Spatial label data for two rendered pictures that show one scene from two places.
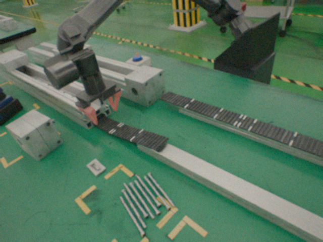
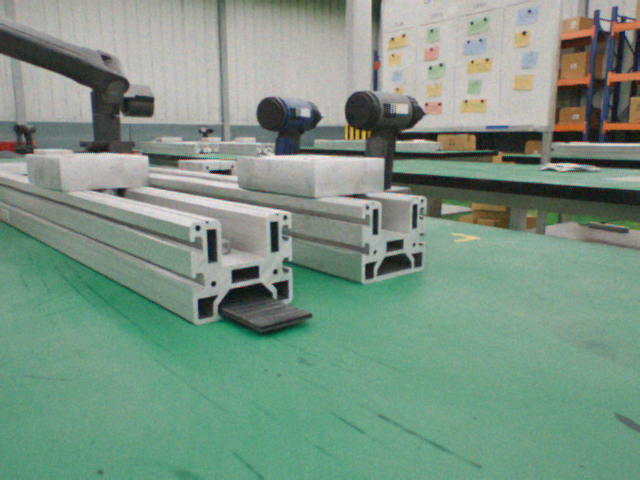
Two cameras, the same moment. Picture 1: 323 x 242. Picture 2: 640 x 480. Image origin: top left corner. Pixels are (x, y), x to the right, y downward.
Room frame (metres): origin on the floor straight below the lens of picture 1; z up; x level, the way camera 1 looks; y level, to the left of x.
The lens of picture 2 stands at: (1.76, 0.72, 0.93)
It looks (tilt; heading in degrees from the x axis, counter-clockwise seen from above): 10 degrees down; 183
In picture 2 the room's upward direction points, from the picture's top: straight up
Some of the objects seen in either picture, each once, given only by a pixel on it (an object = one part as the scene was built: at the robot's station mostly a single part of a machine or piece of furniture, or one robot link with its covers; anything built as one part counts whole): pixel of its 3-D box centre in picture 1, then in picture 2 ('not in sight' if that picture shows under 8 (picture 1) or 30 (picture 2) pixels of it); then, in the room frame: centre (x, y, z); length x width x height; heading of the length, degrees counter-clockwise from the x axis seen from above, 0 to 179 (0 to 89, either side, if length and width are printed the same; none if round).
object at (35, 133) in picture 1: (39, 132); (203, 182); (0.53, 0.37, 0.83); 0.11 x 0.10 x 0.10; 138
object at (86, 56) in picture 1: (84, 64); (108, 103); (0.56, 0.17, 1.00); 0.07 x 0.06 x 0.07; 132
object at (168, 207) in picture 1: (156, 191); not in sight; (0.29, 0.04, 0.78); 0.11 x 0.01 x 0.01; 27
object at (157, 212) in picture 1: (146, 196); not in sight; (0.28, 0.06, 0.78); 0.11 x 0.01 x 0.01; 27
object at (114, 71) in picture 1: (77, 64); (89, 215); (1.02, 0.34, 0.82); 0.80 x 0.10 x 0.09; 44
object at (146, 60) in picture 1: (137, 66); not in sight; (0.90, 0.06, 0.81); 0.10 x 0.08 x 0.06; 134
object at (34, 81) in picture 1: (40, 83); (212, 204); (0.88, 0.48, 0.82); 0.80 x 0.10 x 0.09; 44
